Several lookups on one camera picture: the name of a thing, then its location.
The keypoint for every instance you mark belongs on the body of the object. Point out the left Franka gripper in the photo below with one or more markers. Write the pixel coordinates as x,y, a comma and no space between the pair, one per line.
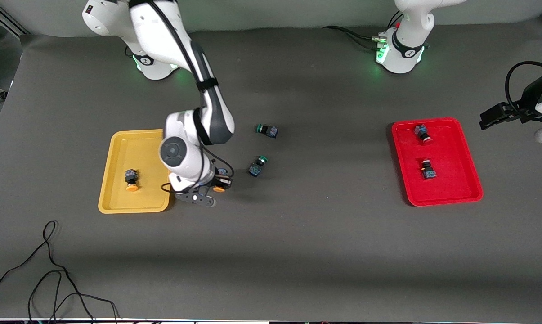
521,112

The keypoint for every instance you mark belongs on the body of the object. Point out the right Franka gripper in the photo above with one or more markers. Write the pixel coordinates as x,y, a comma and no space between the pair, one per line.
216,179

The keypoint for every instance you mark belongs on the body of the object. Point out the yellow push button switch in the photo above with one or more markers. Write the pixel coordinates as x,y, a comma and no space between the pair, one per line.
131,176
219,189

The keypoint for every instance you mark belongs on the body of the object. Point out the red push button switch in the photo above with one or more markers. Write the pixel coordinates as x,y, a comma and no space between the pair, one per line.
429,173
421,132

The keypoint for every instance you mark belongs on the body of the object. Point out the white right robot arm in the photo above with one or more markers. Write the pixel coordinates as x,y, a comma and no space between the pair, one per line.
172,36

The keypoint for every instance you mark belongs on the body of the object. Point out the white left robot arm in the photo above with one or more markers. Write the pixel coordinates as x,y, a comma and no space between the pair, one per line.
405,45

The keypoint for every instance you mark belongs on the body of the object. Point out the red plastic tray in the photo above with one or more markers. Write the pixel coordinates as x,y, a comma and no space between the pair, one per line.
455,171

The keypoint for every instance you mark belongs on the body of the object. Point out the yellow plastic tray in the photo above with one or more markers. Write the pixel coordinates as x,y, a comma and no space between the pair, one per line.
136,153

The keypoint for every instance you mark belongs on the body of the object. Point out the dark grey table mat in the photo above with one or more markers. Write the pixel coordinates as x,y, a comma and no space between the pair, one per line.
297,252

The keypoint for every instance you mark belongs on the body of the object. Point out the green push button switch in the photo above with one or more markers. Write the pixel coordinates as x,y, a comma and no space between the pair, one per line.
268,131
256,169

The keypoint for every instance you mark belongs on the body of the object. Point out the aluminium frame rail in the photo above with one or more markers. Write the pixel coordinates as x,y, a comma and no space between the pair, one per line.
5,20

